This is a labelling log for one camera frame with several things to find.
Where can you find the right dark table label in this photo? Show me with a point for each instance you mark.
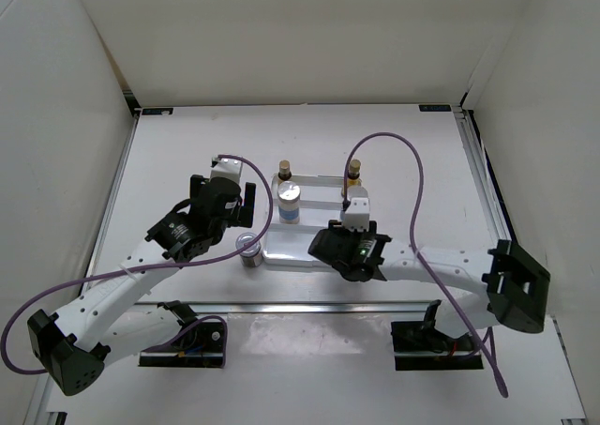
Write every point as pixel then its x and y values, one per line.
pixel 434 108

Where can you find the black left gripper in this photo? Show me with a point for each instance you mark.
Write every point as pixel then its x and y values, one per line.
pixel 247 208

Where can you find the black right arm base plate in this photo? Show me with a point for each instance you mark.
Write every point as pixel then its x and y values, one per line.
pixel 419 347

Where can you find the white three-compartment tray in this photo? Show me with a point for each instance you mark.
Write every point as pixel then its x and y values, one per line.
pixel 287 244

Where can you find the yellow sauce bottle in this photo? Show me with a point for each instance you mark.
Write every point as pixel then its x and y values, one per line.
pixel 352 175
pixel 284 172

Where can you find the dark white-lid jar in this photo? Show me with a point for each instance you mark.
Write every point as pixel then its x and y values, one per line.
pixel 251 250

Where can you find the left aluminium frame rail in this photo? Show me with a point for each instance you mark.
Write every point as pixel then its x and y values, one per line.
pixel 134 108

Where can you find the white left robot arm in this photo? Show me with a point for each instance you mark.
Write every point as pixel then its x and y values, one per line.
pixel 79 340

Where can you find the left dark table label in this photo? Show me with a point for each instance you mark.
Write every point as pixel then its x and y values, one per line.
pixel 156 111

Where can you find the silver-lid spice jar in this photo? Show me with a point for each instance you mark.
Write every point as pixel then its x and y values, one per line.
pixel 288 197

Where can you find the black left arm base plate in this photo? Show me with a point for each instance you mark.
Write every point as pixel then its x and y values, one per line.
pixel 202 346

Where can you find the dark table label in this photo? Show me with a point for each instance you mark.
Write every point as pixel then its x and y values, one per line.
pixel 156 111
pixel 434 108

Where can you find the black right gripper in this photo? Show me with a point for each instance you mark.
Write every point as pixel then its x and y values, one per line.
pixel 337 228

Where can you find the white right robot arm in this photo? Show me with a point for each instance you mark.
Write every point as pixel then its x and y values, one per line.
pixel 446 269

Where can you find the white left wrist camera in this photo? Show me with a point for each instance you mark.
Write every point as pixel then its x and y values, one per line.
pixel 226 168

